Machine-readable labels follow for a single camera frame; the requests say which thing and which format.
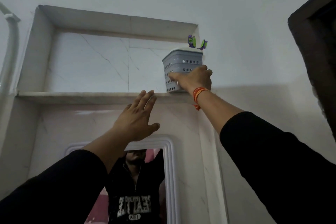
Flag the dark wooden door frame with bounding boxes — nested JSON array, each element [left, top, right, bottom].
[[287, 0, 336, 141]]

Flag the white marble shelf ledge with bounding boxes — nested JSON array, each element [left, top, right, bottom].
[[15, 91, 201, 105]]

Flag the person's right hand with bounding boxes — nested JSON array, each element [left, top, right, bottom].
[[168, 65, 213, 96]]

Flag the grey perforated plastic basket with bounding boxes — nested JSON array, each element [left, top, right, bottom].
[[162, 47, 204, 94]]

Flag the person's right forearm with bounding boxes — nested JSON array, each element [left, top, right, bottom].
[[195, 90, 336, 224]]

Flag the person's left forearm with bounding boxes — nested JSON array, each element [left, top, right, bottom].
[[0, 128, 127, 224]]

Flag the orange thread wrist band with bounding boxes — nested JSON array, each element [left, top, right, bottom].
[[192, 87, 211, 111]]

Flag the person's left hand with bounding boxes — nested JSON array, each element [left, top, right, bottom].
[[112, 90, 161, 142]]

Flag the white wall pipe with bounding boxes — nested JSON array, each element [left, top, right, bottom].
[[0, 2, 21, 102]]

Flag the white framed wall mirror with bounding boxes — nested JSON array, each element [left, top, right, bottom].
[[64, 135, 182, 224]]

